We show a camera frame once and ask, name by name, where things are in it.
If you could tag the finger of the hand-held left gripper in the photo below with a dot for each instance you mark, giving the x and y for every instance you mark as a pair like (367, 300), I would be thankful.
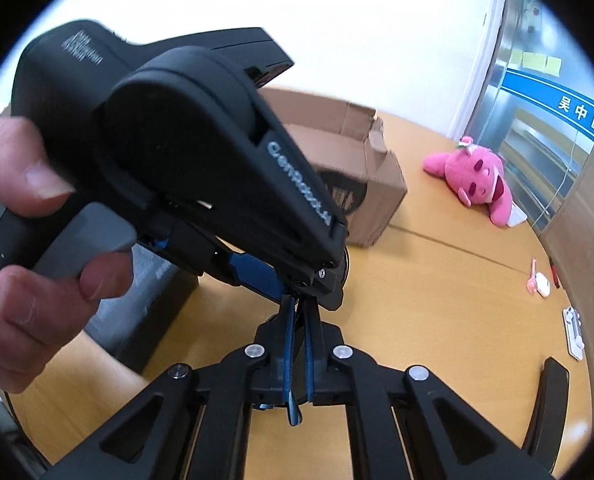
(254, 275)

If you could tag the pink pen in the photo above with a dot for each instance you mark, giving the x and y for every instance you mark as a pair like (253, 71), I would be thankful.
(532, 277)

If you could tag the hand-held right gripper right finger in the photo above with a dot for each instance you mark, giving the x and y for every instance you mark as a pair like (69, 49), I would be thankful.
(310, 355)

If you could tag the pink plush toy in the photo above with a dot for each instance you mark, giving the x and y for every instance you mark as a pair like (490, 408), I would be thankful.
(477, 175)

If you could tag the brown cardboard panel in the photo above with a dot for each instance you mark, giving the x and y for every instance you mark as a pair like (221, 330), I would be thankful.
(587, 220)

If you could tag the cartoon window poster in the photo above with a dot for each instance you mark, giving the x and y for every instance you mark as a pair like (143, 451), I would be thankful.
(531, 5)

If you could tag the person's left hand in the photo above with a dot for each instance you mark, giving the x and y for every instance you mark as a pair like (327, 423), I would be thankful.
(22, 160)

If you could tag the white paper sheet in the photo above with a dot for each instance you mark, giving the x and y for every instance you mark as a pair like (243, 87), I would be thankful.
(519, 217)

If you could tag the brown cardboard box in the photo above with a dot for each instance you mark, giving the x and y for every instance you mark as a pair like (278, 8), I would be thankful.
(357, 180)

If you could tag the white earbuds case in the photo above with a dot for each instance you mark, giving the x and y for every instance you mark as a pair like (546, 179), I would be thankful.
(543, 285)

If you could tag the white slotted plastic part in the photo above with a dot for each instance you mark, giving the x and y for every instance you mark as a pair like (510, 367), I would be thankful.
(573, 332)

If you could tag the blue window banner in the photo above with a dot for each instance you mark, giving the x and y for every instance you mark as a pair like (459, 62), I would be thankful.
(552, 100)

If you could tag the yellow sticky note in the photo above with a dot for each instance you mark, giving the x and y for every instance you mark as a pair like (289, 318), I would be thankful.
(554, 65)
(516, 59)
(528, 61)
(540, 62)

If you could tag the red pen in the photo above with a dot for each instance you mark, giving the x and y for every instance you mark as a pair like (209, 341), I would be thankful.
(554, 274)

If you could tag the black curved bar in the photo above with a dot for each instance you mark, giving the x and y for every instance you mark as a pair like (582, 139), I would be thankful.
(554, 400)

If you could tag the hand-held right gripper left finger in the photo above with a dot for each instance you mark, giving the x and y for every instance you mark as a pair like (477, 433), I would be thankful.
(289, 350)

